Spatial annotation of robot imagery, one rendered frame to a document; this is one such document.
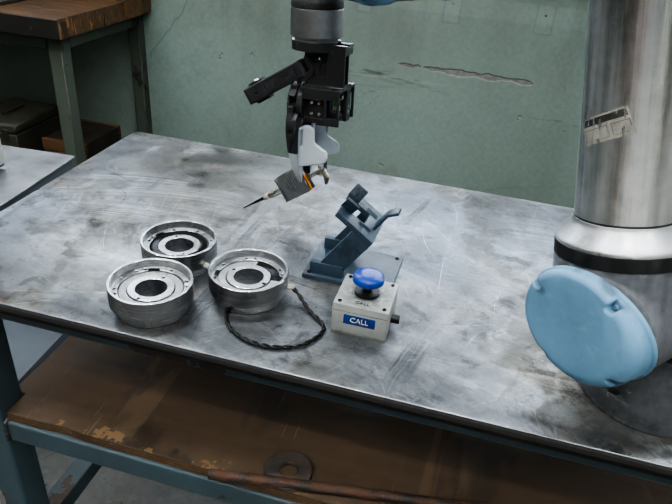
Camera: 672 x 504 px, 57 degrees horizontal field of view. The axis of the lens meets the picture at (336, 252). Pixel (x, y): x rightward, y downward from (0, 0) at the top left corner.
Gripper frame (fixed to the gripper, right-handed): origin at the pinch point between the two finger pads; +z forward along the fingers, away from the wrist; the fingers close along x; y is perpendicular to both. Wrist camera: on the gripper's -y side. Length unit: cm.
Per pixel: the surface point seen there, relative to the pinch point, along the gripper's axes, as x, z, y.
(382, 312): -24.8, 6.8, 21.3
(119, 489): -3, 87, -44
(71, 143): 79, 35, -119
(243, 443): -24.7, 35.4, 1.8
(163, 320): -33.3, 9.6, -4.0
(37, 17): 72, -7, -117
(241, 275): -21.6, 8.2, 0.6
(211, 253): -20.2, 6.6, -4.8
